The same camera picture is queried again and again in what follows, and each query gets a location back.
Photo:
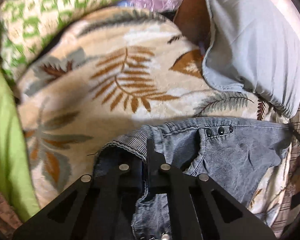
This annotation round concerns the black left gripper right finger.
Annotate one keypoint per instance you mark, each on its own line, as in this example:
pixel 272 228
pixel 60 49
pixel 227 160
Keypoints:
pixel 198 207

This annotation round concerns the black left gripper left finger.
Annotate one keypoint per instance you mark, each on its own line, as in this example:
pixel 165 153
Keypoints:
pixel 91 208

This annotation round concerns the blue denim pants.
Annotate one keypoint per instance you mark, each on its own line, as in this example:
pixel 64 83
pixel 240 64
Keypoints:
pixel 234 152

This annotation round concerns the lime green bedsheet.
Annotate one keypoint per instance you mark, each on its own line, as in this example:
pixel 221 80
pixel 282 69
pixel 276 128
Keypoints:
pixel 15 182

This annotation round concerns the beige striped quilt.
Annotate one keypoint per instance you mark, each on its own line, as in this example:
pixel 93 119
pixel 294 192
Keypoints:
pixel 290 207

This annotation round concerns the cream leaf-pattern blanket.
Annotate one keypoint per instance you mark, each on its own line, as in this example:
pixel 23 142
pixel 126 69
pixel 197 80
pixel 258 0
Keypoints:
pixel 112 73

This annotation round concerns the light grey pillow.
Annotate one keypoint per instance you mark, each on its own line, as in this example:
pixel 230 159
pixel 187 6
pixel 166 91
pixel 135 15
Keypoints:
pixel 255 47

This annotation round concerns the brown wooden headboard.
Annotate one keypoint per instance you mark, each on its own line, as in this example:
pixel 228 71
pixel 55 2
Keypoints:
pixel 193 21

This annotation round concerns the green patterned pillow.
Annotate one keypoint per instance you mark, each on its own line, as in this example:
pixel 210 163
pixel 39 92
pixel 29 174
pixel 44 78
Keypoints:
pixel 28 26

